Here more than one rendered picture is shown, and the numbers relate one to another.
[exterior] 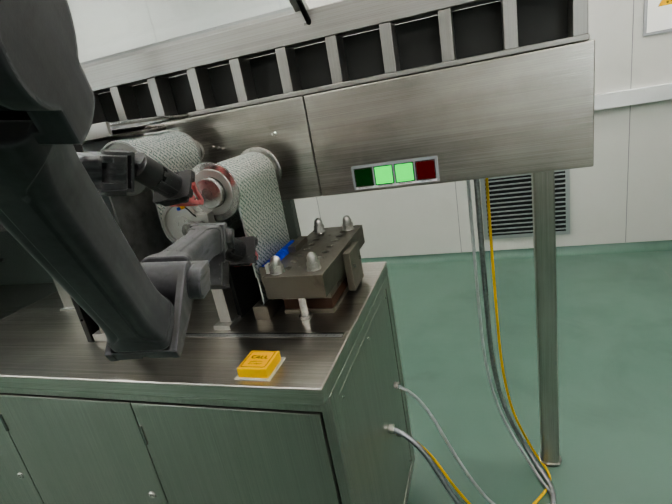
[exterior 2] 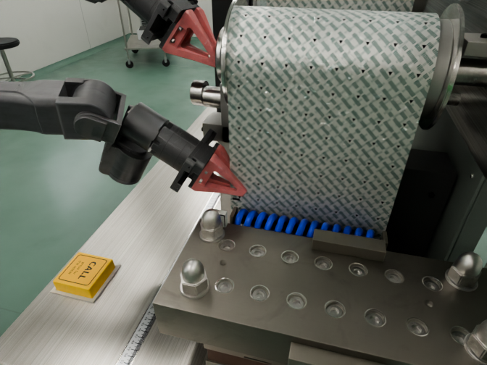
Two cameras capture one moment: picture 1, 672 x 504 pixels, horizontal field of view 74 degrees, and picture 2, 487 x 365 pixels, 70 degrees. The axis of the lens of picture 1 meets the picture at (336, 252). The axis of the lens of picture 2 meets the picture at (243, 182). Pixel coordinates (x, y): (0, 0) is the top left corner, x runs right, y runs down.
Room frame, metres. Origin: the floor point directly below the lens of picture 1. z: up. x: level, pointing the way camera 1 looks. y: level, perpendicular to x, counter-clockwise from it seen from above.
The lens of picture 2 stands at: (1.07, -0.23, 1.38)
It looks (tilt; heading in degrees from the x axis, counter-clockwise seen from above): 34 degrees down; 84
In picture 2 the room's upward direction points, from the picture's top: straight up
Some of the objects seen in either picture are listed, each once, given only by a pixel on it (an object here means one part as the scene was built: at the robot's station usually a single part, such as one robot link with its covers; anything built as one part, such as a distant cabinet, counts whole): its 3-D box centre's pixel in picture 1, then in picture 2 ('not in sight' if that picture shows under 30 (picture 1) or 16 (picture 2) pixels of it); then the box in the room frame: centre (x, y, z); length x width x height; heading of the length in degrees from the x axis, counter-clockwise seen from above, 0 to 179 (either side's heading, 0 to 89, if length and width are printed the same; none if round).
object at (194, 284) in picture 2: (312, 260); (193, 274); (1.04, 0.06, 1.05); 0.04 x 0.04 x 0.04
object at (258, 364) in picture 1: (259, 364); (85, 274); (0.84, 0.20, 0.91); 0.07 x 0.07 x 0.02; 70
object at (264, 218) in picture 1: (267, 230); (309, 177); (1.20, 0.17, 1.11); 0.23 x 0.01 x 0.18; 160
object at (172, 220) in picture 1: (207, 211); not in sight; (1.27, 0.34, 1.18); 0.26 x 0.12 x 0.12; 160
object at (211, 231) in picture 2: (275, 264); (211, 222); (1.06, 0.15, 1.05); 0.04 x 0.04 x 0.04
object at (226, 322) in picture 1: (213, 272); (224, 161); (1.09, 0.32, 1.05); 0.06 x 0.05 x 0.31; 160
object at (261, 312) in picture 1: (282, 290); not in sight; (1.21, 0.17, 0.92); 0.28 x 0.04 x 0.04; 160
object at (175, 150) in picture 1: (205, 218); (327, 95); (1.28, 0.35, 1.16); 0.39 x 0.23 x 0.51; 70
